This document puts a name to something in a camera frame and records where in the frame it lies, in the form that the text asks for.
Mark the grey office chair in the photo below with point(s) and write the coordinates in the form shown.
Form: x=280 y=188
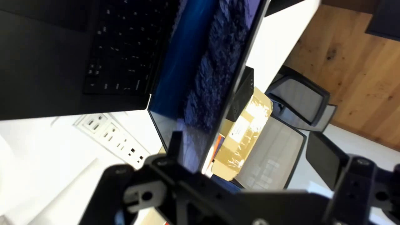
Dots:
x=273 y=158
x=329 y=119

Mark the dark mesh office chair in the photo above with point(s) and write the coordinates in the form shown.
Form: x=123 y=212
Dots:
x=300 y=94

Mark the cardboard box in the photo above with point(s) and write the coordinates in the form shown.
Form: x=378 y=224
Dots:
x=245 y=129

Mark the silver Dell laptop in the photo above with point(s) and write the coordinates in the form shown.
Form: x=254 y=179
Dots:
x=125 y=50

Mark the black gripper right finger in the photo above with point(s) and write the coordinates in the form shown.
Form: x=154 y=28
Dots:
x=329 y=160

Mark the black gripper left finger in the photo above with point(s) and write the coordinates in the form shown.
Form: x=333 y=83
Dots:
x=125 y=183

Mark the table power outlet panel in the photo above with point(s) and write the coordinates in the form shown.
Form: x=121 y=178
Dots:
x=110 y=135

